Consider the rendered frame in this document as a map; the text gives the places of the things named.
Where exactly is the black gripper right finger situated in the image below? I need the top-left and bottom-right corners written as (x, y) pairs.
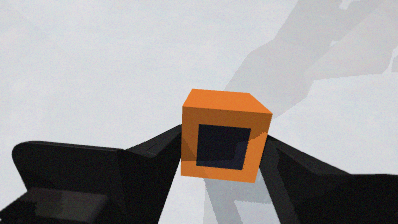
top-left (259, 134), bottom-right (398, 224)

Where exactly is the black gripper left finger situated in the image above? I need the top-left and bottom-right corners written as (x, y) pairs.
top-left (12, 124), bottom-right (182, 224)

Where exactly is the orange block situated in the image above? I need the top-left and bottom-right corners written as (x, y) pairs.
top-left (181, 89), bottom-right (273, 183)

